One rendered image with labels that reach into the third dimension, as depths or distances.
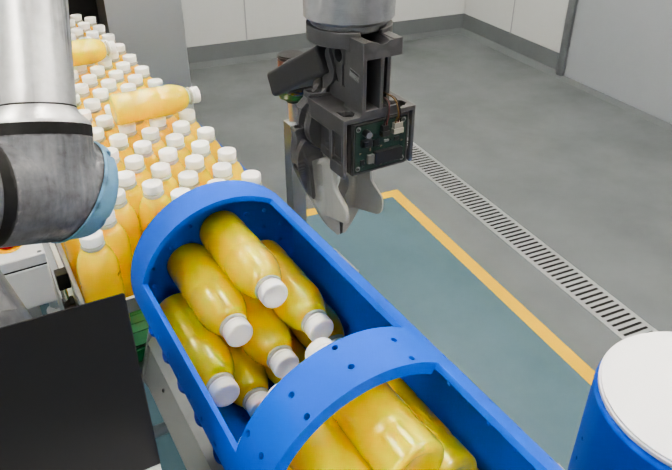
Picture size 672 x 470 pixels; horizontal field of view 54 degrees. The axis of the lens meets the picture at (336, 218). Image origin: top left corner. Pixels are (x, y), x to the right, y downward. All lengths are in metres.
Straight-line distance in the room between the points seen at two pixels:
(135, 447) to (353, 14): 0.45
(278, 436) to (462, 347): 1.92
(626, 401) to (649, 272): 2.23
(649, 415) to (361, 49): 0.66
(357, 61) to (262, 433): 0.38
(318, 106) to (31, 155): 0.34
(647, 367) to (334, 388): 0.53
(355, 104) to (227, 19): 4.99
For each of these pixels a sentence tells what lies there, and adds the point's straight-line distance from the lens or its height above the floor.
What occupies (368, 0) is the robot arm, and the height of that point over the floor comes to 1.59.
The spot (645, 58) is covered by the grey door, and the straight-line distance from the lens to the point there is 4.86.
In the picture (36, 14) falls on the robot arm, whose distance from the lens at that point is 0.80.
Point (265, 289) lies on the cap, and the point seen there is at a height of 1.17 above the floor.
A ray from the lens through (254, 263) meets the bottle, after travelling 0.91.
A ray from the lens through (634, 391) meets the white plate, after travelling 1.01.
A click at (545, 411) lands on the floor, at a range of 2.41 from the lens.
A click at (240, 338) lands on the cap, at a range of 0.91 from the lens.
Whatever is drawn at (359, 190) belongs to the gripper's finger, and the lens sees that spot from 0.63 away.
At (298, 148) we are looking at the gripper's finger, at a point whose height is 1.46.
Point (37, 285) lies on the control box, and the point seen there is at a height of 1.04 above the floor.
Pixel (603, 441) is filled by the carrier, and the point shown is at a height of 0.99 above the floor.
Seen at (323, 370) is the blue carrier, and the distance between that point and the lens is 0.68.
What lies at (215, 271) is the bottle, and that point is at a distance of 0.97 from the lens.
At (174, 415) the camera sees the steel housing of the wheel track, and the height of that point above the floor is 0.87.
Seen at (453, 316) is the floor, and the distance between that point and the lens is 2.70.
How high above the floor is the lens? 1.71
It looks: 31 degrees down
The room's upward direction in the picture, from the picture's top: straight up
